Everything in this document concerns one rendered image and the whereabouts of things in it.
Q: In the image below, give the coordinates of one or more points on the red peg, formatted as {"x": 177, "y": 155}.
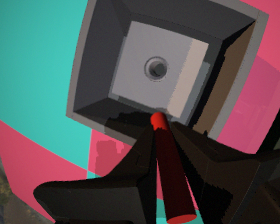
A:
{"x": 178, "y": 203}

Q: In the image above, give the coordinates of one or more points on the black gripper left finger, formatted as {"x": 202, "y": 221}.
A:
{"x": 127, "y": 193}

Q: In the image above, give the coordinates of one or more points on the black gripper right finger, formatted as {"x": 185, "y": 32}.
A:
{"x": 223, "y": 180}

